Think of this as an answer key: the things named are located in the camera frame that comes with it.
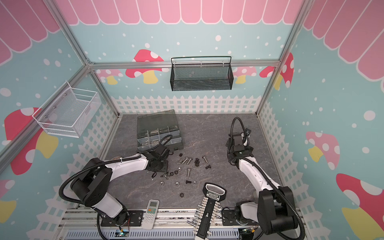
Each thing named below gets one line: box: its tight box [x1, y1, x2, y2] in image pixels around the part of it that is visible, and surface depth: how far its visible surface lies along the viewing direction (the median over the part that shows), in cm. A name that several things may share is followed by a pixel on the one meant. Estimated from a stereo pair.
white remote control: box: [141, 199, 160, 230], surface depth 76 cm
